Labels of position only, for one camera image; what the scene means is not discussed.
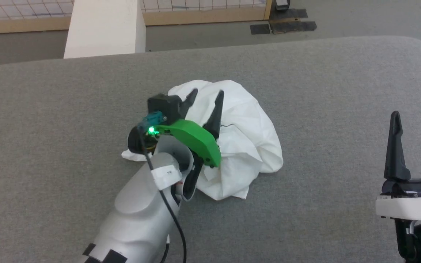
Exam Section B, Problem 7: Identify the white box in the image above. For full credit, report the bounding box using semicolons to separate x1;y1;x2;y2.
64;0;146;59

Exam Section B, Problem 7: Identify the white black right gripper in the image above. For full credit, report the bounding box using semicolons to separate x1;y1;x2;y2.
375;111;421;221

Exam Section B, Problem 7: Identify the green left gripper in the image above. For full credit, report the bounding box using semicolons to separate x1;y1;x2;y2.
155;88;225;169

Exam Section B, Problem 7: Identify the white garment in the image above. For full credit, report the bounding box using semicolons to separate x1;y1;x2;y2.
121;79;284;201

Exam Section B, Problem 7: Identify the thin black cable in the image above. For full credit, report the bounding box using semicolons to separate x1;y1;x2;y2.
137;128;188;263

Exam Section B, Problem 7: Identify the black floor mat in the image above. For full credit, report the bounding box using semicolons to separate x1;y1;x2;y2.
250;8;318;35

